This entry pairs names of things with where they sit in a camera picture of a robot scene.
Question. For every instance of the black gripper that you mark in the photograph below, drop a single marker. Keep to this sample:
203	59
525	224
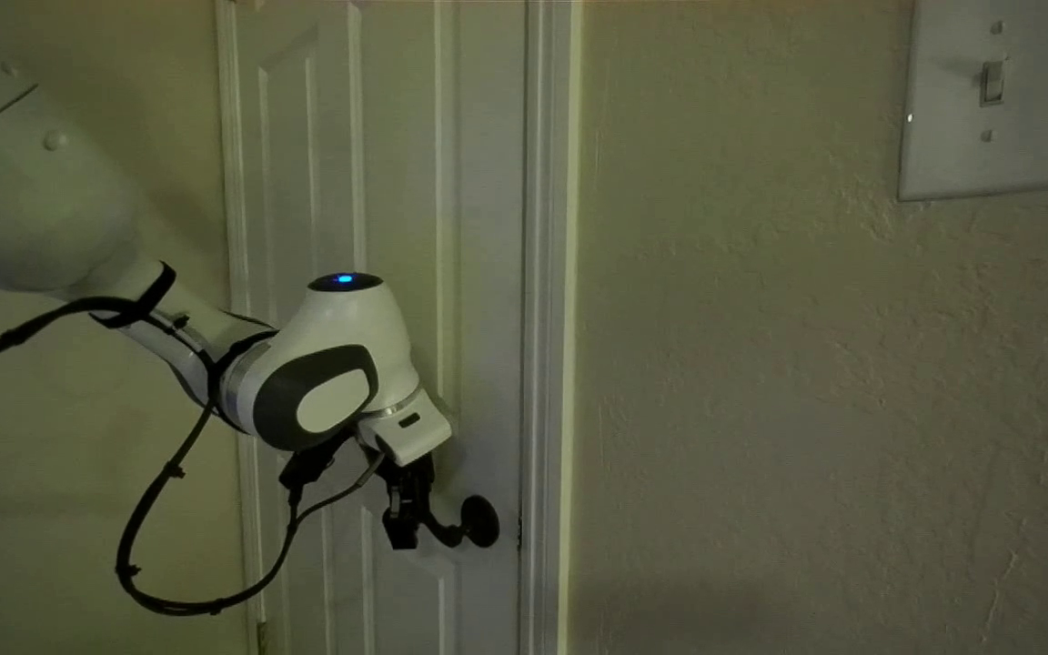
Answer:
410	476

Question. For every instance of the white panel door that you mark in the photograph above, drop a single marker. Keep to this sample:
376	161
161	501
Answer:
473	242

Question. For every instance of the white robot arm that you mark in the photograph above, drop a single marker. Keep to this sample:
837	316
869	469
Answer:
327	350

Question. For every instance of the metal door hinge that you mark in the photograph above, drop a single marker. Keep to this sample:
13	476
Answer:
258	640

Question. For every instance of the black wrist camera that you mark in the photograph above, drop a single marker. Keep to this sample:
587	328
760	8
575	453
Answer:
311	464

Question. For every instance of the white door frame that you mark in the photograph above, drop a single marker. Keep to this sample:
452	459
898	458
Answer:
546	316

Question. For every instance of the white light switch plate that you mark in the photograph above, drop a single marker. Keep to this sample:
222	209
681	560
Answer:
1008	134

